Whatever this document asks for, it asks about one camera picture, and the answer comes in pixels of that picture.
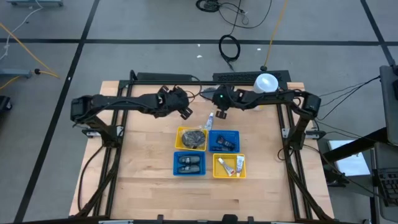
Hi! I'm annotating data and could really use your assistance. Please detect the black coiled floor cable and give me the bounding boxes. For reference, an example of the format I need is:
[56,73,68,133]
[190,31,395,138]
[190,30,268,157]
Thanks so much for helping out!
[195,0,273,29]

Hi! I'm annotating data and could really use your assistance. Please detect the black keyboard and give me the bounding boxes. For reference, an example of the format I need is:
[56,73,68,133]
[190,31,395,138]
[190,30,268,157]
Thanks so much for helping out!
[374,167,398,208]

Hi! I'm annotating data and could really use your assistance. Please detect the yellow plastic basket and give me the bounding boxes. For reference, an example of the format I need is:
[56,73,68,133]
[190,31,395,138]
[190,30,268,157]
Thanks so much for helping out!
[212,152,247,179]
[174,126,208,152]

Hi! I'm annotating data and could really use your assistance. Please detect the white wipes canister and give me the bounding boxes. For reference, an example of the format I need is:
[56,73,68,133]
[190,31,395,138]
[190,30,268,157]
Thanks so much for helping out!
[252,73,280,111]

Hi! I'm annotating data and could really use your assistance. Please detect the grey monitor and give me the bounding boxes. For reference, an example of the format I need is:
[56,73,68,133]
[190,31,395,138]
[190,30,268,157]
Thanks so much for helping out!
[379,65,398,138]

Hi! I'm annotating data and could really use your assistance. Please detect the white toiletry tube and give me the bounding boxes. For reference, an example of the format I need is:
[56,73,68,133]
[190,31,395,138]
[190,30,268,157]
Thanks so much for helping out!
[236,154,246,177]

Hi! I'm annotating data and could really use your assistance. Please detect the white tube blue cap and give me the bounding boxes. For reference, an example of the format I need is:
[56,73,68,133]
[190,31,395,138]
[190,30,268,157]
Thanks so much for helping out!
[203,111,215,131]

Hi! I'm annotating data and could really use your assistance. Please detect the black vented box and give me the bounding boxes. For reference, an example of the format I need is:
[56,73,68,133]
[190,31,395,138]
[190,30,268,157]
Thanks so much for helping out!
[213,70,292,83]

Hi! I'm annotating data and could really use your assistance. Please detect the white red toothpaste tube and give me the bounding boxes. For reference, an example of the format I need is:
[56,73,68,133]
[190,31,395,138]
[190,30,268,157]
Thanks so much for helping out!
[216,157,236,177]

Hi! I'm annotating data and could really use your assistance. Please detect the black desk bar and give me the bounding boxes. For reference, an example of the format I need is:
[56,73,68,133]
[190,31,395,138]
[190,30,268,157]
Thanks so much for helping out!
[323,126,389,162]

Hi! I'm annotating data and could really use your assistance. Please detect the yellow floor cable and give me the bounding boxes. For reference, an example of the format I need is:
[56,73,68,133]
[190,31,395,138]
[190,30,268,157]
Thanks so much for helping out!
[260,0,289,72]
[0,23,60,91]

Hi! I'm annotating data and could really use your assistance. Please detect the black aluminium table frame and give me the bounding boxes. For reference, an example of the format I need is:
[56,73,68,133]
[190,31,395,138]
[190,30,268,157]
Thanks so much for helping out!
[74,70,335,224]

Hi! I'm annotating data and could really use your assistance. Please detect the black caster wheel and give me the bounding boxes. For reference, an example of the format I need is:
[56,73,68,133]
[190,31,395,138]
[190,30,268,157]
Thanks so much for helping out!
[0,95,13,112]

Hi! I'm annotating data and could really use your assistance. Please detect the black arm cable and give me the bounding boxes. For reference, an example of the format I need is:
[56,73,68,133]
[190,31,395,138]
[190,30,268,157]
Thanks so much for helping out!
[76,144,105,214]

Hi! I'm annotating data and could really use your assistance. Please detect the white sheet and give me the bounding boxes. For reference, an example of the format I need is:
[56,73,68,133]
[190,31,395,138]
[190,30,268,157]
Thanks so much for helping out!
[328,139,373,177]

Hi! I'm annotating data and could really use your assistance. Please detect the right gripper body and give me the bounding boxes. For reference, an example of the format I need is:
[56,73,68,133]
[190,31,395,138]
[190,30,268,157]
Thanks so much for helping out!
[211,84,240,119]

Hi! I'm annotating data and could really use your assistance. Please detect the grey metal stand foot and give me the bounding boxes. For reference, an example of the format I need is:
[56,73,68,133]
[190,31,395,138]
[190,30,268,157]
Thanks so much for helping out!
[0,68,34,78]
[6,0,65,7]

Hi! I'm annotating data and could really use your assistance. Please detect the white floor cable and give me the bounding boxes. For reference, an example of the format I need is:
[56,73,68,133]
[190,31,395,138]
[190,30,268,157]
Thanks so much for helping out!
[0,0,45,62]

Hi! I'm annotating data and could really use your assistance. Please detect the blue plastic basket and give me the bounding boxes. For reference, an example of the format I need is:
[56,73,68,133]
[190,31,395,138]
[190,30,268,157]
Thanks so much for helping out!
[172,151,207,177]
[207,129,241,154]

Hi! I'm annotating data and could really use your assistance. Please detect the black looped floor cable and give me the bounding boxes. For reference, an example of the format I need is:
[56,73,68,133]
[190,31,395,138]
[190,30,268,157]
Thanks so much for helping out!
[218,0,249,72]

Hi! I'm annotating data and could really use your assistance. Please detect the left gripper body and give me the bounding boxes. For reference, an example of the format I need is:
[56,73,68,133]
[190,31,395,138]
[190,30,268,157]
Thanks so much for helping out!
[152,85,193,121]

